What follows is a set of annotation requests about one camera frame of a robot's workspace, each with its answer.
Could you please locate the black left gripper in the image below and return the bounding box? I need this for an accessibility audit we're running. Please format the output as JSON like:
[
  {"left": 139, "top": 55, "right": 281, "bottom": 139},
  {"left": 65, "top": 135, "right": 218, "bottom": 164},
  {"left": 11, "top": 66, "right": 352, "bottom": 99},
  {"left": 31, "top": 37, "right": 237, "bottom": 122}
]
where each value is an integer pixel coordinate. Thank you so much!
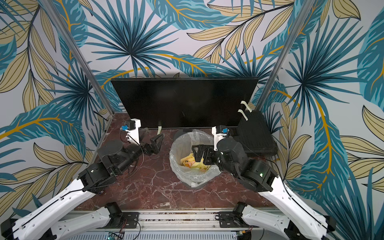
[{"left": 114, "top": 127, "right": 165, "bottom": 174}]

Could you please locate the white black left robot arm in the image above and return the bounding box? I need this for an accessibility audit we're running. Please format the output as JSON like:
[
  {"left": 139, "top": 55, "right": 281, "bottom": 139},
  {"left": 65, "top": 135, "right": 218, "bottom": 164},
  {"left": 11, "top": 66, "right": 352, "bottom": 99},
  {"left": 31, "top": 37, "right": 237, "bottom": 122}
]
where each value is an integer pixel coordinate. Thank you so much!
[{"left": 1, "top": 127, "right": 164, "bottom": 240}]

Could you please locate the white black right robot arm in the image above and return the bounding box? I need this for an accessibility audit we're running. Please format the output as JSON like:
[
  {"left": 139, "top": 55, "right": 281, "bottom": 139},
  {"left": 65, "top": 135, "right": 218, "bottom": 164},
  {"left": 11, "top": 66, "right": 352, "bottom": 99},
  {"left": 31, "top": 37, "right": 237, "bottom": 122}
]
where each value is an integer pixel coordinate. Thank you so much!
[{"left": 192, "top": 137, "right": 336, "bottom": 240}]

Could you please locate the discarded sticky notes pile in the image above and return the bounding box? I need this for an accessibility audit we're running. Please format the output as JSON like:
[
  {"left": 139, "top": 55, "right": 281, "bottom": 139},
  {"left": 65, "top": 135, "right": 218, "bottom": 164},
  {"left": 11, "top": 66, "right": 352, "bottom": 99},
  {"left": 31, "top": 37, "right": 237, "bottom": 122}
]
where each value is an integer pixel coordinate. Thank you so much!
[{"left": 181, "top": 153, "right": 210, "bottom": 172}]

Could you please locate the grey round monitor stand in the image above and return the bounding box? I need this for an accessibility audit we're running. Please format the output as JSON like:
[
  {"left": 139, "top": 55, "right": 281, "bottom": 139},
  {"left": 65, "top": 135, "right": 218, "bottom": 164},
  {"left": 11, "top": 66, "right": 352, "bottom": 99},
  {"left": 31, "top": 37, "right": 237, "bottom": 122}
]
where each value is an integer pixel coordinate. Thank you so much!
[{"left": 173, "top": 129, "right": 193, "bottom": 141}]

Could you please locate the black flat computer monitor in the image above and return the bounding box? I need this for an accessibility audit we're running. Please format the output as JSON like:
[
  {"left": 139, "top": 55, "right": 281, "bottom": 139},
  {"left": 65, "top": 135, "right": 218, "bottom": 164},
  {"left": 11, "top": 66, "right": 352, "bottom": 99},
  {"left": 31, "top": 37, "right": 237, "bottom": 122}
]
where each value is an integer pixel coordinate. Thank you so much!
[{"left": 111, "top": 77, "right": 259, "bottom": 129}]

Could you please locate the clear plastic bin liner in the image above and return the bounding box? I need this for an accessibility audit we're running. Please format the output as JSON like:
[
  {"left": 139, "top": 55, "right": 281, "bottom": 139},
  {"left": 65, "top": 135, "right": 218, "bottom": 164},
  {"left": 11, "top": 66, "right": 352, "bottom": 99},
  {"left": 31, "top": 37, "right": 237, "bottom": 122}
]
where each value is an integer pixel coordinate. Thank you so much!
[{"left": 170, "top": 130, "right": 221, "bottom": 181}]

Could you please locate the grey mesh waste bin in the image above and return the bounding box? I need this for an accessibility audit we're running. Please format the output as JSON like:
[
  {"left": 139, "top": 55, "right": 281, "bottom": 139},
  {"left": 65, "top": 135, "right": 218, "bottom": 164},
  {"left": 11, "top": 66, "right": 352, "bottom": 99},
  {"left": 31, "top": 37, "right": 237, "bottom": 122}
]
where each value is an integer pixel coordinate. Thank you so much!
[{"left": 176, "top": 174, "right": 218, "bottom": 190}]

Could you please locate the black case with orange latches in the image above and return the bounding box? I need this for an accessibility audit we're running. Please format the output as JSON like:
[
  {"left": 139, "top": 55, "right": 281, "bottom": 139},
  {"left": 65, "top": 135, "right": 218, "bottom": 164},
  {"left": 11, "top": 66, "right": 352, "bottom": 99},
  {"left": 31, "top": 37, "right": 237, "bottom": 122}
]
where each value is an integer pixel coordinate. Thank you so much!
[{"left": 230, "top": 111, "right": 278, "bottom": 157}]

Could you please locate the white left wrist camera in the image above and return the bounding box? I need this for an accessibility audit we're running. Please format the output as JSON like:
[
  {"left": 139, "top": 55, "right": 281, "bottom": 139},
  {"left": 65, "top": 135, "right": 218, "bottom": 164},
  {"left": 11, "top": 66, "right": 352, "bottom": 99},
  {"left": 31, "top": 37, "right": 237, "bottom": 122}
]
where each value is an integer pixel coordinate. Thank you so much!
[{"left": 120, "top": 119, "right": 141, "bottom": 145}]

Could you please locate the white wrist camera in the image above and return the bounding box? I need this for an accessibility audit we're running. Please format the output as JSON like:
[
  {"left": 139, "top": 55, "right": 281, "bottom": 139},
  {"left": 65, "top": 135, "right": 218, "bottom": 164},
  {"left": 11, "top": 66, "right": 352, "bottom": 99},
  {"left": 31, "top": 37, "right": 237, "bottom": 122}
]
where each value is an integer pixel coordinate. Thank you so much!
[
  {"left": 212, "top": 125, "right": 230, "bottom": 151},
  {"left": 120, "top": 119, "right": 141, "bottom": 145}
]

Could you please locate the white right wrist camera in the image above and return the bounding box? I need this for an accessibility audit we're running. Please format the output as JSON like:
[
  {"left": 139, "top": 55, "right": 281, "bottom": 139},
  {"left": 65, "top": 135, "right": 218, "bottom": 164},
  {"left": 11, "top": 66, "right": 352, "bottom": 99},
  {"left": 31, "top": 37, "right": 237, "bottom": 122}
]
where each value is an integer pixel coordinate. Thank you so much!
[{"left": 212, "top": 125, "right": 230, "bottom": 151}]

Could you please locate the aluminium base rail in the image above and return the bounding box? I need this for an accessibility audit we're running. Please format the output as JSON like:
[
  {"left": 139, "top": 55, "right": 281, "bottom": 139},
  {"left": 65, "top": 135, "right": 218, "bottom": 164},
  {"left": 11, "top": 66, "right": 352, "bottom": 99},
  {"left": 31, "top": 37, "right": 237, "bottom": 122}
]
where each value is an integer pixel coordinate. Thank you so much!
[{"left": 62, "top": 209, "right": 301, "bottom": 240}]

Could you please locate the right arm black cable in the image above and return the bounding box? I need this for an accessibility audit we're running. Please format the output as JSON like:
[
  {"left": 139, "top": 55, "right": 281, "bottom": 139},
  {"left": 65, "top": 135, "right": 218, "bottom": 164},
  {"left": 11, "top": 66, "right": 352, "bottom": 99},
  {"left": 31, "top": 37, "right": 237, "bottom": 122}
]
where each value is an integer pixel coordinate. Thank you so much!
[{"left": 260, "top": 155, "right": 334, "bottom": 235}]

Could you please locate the right aluminium frame post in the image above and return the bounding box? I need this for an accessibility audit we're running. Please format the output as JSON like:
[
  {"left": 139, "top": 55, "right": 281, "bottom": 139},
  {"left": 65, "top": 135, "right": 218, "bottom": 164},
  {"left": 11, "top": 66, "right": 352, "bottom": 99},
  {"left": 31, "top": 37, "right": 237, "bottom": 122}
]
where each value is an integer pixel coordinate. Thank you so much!
[{"left": 256, "top": 0, "right": 315, "bottom": 111}]

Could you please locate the aluminium frame post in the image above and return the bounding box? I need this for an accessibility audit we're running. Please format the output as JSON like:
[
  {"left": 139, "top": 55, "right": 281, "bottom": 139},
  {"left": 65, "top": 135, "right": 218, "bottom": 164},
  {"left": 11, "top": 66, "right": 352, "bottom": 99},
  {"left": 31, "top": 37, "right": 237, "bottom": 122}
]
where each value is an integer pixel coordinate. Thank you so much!
[
  {"left": 40, "top": 0, "right": 115, "bottom": 116},
  {"left": 256, "top": 0, "right": 315, "bottom": 111}
]

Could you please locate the left aluminium frame post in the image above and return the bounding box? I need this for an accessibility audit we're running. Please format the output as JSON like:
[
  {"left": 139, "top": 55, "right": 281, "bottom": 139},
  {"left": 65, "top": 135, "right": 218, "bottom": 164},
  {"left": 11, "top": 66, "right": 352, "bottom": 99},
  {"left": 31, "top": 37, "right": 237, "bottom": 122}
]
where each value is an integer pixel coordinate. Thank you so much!
[{"left": 40, "top": 0, "right": 115, "bottom": 116}]

